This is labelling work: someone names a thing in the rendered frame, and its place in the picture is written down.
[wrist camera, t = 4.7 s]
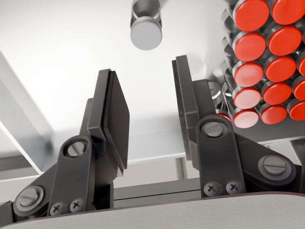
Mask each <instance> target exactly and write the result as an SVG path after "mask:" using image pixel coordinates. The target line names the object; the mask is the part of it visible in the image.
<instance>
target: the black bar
mask: <svg viewBox="0 0 305 229"><path fill-rule="evenodd" d="M36 175H39V173H38V172H37V171H36V170H35V168H34V167H33V166H32V165H31V163H30V162H29V161H28V160H27V159H26V158H25V157H24V155H23V156H16V157H9V158H3V159H0V180H6V179H15V178H22V177H29V176H36Z"/></svg>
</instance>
